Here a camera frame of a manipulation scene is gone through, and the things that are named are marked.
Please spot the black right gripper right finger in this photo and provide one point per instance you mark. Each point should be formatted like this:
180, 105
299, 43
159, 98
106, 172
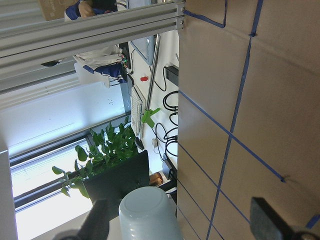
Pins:
267, 224

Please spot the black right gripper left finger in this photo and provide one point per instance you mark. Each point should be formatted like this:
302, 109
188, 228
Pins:
95, 227

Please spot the light blue ikea cup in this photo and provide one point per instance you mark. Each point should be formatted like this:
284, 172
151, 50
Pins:
146, 214

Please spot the black monitor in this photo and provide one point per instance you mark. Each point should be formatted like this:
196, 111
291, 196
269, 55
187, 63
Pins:
115, 183

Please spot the green potted plant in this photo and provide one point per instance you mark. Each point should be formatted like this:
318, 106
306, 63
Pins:
110, 148

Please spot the black computer mouse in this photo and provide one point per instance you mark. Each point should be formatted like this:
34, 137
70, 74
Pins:
138, 142

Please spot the white keyboard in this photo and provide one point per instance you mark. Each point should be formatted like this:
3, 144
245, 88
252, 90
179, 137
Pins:
137, 111

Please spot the small red object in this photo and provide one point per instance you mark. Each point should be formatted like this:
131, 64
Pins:
144, 78

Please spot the person in blue jacket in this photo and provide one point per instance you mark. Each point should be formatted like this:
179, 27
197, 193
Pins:
107, 61

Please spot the black power adapter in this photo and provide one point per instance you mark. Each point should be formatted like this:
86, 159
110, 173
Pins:
172, 74

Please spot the teach pendant tablet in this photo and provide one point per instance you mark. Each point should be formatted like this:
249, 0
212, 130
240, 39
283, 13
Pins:
145, 47

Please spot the green handled reach grabber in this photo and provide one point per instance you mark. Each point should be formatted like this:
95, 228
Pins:
146, 118

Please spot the aluminium frame post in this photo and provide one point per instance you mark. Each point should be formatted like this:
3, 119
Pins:
23, 51

